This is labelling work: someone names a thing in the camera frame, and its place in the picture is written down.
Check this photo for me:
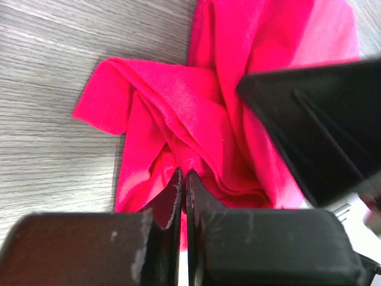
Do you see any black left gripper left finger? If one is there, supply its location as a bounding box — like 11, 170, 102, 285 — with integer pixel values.
1, 169, 182, 285

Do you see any pink t shirt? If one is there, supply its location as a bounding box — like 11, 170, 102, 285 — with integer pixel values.
71, 0, 361, 254

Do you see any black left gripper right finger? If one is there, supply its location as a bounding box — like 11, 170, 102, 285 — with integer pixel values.
186, 171, 362, 285

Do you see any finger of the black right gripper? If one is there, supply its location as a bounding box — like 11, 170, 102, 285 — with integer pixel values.
236, 58, 380, 207

